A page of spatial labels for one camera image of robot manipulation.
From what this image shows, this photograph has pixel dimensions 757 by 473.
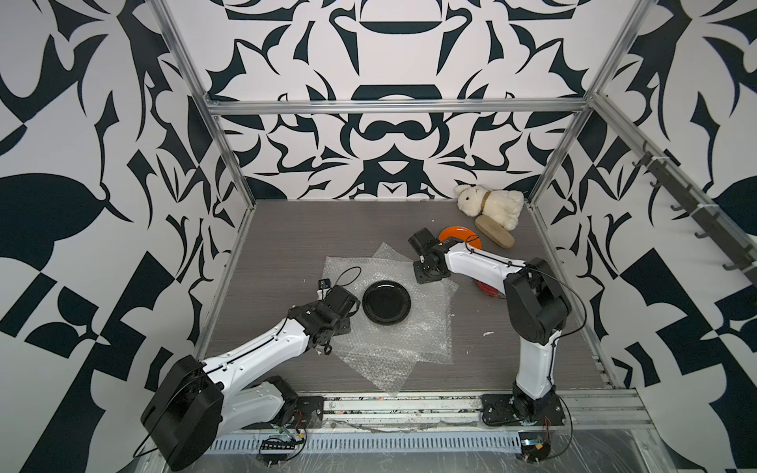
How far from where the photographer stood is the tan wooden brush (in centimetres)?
108

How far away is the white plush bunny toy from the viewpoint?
1.10 metres

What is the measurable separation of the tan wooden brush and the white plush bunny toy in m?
0.02
